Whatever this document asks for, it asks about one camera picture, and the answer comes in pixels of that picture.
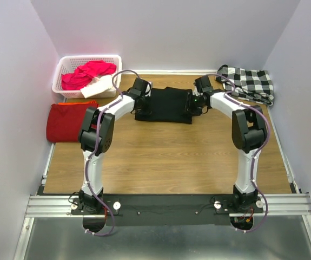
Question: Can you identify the black floral print t-shirt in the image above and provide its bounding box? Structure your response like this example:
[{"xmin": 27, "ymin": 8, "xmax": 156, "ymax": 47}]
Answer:
[{"xmin": 135, "ymin": 87, "xmax": 192, "ymax": 124}]

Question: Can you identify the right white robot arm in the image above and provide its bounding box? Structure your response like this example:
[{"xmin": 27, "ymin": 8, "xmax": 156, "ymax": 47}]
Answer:
[{"xmin": 186, "ymin": 75, "xmax": 270, "ymax": 212}]

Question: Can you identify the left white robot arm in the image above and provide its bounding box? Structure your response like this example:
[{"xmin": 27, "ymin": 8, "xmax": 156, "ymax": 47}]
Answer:
[{"xmin": 78, "ymin": 77, "xmax": 152, "ymax": 213}]

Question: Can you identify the white garment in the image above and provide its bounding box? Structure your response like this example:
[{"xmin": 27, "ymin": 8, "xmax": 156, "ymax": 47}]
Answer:
[{"xmin": 80, "ymin": 75, "xmax": 116, "ymax": 99}]

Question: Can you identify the folded orange garment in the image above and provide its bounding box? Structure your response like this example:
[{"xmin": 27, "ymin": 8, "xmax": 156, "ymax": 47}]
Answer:
[{"xmin": 57, "ymin": 100, "xmax": 98, "ymax": 106}]

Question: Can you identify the black white checkered shirt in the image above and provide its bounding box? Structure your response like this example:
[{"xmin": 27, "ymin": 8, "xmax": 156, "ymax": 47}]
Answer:
[{"xmin": 215, "ymin": 64, "xmax": 275, "ymax": 106}]

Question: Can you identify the pink red garment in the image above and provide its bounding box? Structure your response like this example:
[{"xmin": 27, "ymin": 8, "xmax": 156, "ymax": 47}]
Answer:
[{"xmin": 61, "ymin": 60, "xmax": 117, "ymax": 91}]

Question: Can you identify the folded dark red t-shirt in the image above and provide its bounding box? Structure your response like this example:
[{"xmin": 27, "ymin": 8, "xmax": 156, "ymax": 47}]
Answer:
[{"xmin": 46, "ymin": 104, "xmax": 98, "ymax": 143}]

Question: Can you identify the white plastic laundry basket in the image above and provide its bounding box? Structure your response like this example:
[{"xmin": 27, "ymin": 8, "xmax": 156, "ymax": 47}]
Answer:
[{"xmin": 52, "ymin": 54, "xmax": 122, "ymax": 99}]

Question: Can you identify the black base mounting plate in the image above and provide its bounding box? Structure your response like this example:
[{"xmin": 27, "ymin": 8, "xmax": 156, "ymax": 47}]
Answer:
[{"xmin": 69, "ymin": 192, "xmax": 263, "ymax": 228}]

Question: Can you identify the white wall trim strip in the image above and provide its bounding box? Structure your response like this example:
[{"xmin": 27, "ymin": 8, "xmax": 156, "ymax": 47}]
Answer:
[{"xmin": 134, "ymin": 70, "xmax": 217, "ymax": 75}]

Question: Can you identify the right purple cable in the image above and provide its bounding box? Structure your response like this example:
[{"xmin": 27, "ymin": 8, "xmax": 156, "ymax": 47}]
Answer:
[{"xmin": 198, "ymin": 73, "xmax": 271, "ymax": 234}]

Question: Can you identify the purple cable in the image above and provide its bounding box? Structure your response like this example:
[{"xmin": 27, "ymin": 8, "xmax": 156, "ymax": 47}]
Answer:
[
  {"xmin": 84, "ymin": 69, "xmax": 147, "ymax": 237},
  {"xmin": 198, "ymin": 73, "xmax": 271, "ymax": 234}
]

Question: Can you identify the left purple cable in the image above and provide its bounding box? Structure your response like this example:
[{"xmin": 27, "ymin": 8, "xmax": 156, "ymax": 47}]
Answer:
[{"xmin": 84, "ymin": 69, "xmax": 147, "ymax": 237}]

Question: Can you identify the aluminium frame rail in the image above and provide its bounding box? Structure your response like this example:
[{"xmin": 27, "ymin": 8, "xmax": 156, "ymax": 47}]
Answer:
[{"xmin": 12, "ymin": 143, "xmax": 311, "ymax": 260}]

